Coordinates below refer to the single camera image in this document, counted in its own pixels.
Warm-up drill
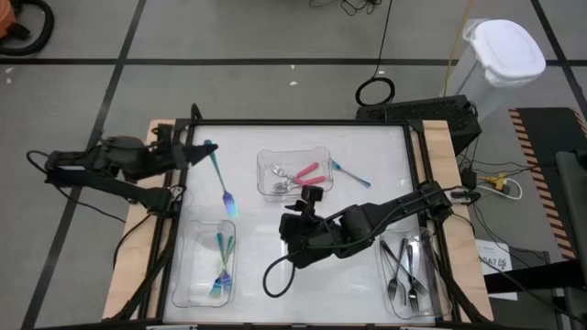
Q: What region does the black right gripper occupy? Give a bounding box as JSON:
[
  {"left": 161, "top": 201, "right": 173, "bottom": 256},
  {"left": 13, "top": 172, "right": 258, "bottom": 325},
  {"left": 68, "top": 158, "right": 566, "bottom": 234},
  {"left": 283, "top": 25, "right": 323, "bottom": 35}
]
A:
[{"left": 278, "top": 185, "right": 331, "bottom": 253}]

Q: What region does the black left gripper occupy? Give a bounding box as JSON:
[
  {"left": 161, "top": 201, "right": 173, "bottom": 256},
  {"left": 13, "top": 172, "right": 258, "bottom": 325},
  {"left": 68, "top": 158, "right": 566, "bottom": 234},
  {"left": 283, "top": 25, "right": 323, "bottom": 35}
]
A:
[{"left": 149, "top": 131, "right": 219, "bottom": 171}]

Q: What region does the clear plastic bin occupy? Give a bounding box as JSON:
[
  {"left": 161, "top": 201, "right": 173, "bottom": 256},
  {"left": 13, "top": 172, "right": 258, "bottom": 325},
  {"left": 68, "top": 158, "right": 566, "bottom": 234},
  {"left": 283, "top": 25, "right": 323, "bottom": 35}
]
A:
[
  {"left": 377, "top": 227, "right": 450, "bottom": 321},
  {"left": 255, "top": 146, "right": 335, "bottom": 204},
  {"left": 172, "top": 218, "right": 238, "bottom": 309}
]

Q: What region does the wooden table board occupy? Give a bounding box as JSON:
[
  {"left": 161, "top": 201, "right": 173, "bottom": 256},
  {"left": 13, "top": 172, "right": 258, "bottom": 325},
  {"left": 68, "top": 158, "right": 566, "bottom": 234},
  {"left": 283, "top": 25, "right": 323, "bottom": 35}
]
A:
[{"left": 101, "top": 118, "right": 494, "bottom": 322}]

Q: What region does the black power adapter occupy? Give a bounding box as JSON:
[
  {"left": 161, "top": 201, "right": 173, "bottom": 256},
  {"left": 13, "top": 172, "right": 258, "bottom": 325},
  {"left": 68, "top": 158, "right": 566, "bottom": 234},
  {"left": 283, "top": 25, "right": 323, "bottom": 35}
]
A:
[{"left": 460, "top": 167, "right": 479, "bottom": 191}]

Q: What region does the yellow power plug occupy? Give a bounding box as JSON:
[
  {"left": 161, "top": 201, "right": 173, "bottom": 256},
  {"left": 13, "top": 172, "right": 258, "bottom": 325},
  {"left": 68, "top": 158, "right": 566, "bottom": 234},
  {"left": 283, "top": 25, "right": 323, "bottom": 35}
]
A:
[{"left": 484, "top": 172, "right": 509, "bottom": 190}]

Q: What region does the white paper sheet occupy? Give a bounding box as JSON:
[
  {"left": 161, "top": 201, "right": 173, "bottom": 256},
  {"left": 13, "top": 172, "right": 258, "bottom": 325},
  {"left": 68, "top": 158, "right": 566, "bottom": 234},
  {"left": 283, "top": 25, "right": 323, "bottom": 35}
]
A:
[{"left": 474, "top": 237, "right": 520, "bottom": 303}]

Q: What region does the orange vacuum cleaner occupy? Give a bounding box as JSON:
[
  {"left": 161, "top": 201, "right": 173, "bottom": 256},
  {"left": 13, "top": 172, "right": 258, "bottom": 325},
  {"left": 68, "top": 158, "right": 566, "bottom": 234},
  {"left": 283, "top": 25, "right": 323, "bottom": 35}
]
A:
[{"left": 0, "top": 0, "right": 55, "bottom": 58}]

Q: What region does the white trash can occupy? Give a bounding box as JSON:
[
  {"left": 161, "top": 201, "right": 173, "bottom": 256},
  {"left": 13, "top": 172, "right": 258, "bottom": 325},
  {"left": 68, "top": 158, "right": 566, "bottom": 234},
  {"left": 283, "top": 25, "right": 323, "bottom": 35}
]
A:
[{"left": 447, "top": 17, "right": 547, "bottom": 121}]

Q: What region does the black hazard-striped floor mat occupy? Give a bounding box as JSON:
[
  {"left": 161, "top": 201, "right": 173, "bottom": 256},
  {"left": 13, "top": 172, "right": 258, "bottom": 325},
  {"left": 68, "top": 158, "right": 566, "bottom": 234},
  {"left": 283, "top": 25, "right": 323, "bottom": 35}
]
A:
[{"left": 507, "top": 106, "right": 587, "bottom": 261}]

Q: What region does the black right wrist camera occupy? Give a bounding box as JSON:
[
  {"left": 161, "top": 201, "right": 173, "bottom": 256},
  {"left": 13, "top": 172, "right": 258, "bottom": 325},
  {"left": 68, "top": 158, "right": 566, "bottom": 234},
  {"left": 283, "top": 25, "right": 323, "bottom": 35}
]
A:
[{"left": 286, "top": 249, "right": 322, "bottom": 270}]

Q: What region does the black looped cable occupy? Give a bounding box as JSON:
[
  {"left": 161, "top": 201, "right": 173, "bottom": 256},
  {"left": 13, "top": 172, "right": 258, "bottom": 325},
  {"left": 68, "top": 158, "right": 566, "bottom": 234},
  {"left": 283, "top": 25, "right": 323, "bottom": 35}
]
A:
[{"left": 262, "top": 251, "right": 299, "bottom": 298}]

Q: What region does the black coiled floor cable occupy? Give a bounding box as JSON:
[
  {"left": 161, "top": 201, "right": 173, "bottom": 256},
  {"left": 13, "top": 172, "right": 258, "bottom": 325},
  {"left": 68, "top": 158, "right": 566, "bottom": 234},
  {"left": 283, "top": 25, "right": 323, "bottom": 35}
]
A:
[{"left": 354, "top": 0, "right": 396, "bottom": 108}]

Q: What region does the black floor cable tangle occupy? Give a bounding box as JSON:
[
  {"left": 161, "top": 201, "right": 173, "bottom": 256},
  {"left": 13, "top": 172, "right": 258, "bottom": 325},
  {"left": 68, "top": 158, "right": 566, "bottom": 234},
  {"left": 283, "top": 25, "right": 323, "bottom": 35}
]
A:
[{"left": 309, "top": 0, "right": 382, "bottom": 16}]

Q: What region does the white floor cable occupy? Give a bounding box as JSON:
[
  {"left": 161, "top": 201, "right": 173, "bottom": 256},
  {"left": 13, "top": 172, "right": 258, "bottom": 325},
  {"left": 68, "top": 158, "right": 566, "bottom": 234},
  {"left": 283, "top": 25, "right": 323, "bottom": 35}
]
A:
[{"left": 477, "top": 176, "right": 525, "bottom": 201}]

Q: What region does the yellow hanging cable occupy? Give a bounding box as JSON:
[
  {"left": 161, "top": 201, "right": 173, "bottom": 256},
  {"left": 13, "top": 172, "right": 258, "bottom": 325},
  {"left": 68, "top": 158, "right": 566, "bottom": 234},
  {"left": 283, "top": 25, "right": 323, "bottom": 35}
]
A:
[{"left": 441, "top": 0, "right": 473, "bottom": 98}]

